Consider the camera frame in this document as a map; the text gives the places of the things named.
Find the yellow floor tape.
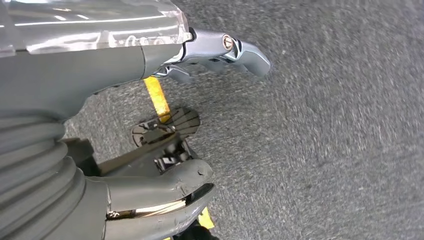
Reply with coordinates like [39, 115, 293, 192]
[143, 76, 217, 231]

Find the black robot foot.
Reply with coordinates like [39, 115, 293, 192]
[97, 106, 202, 177]

